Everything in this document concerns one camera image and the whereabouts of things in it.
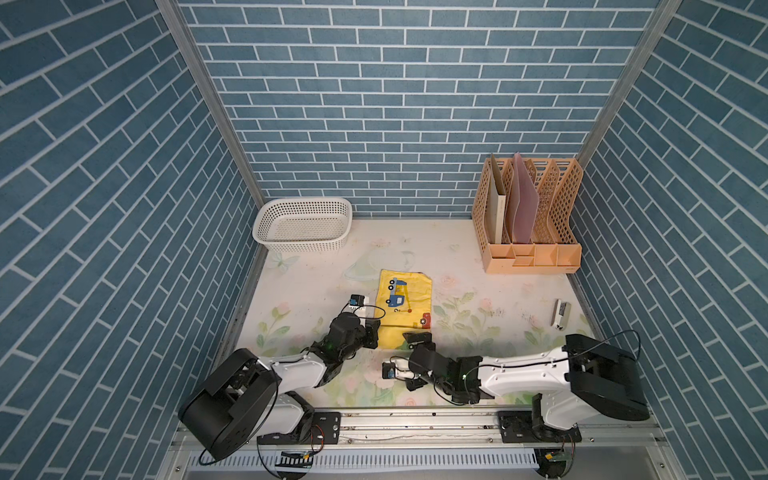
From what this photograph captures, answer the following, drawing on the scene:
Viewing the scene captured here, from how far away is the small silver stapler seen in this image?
3.04 ft

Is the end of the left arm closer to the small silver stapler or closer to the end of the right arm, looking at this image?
the end of the right arm

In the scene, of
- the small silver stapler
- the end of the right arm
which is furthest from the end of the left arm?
the small silver stapler
